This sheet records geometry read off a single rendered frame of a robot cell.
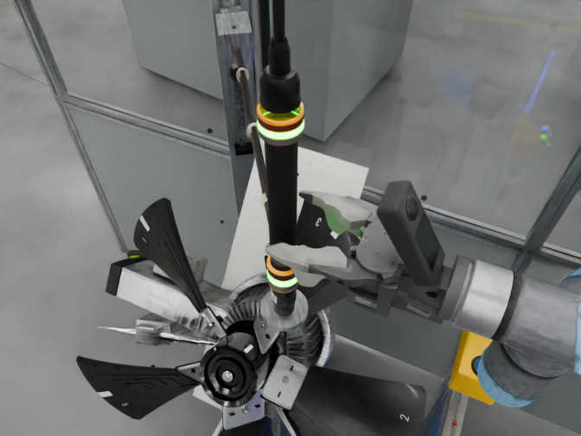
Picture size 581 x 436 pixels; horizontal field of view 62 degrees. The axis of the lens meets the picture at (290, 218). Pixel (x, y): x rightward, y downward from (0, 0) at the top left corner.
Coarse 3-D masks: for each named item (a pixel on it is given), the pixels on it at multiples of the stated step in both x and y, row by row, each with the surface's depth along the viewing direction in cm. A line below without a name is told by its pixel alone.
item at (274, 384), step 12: (288, 360) 95; (276, 372) 94; (288, 372) 94; (300, 372) 94; (276, 384) 92; (288, 384) 92; (300, 384) 93; (264, 396) 91; (276, 396) 91; (288, 396) 91; (288, 408) 90
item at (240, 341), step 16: (240, 320) 100; (240, 336) 94; (208, 352) 90; (224, 352) 89; (240, 352) 88; (256, 352) 91; (272, 352) 98; (208, 368) 91; (224, 368) 90; (240, 368) 89; (256, 368) 88; (272, 368) 98; (208, 384) 91; (224, 384) 91; (240, 384) 89; (256, 384) 88; (224, 400) 90; (240, 400) 89
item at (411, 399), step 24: (312, 384) 92; (336, 384) 92; (360, 384) 93; (384, 384) 92; (408, 384) 92; (312, 408) 90; (336, 408) 90; (360, 408) 90; (384, 408) 90; (408, 408) 90; (312, 432) 88; (336, 432) 88; (360, 432) 88; (384, 432) 88; (408, 432) 88
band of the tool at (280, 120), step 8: (264, 112) 47; (288, 112) 47; (296, 112) 47; (264, 120) 44; (272, 120) 43; (280, 120) 48; (288, 120) 43; (296, 120) 44; (264, 128) 44; (296, 128) 44
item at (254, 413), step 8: (256, 400) 98; (264, 400) 99; (224, 408) 94; (232, 408) 95; (240, 408) 96; (248, 408) 97; (256, 408) 98; (264, 408) 99; (224, 416) 94; (232, 416) 95; (240, 416) 96; (248, 416) 97; (256, 416) 98; (224, 424) 95; (232, 424) 95; (240, 424) 96
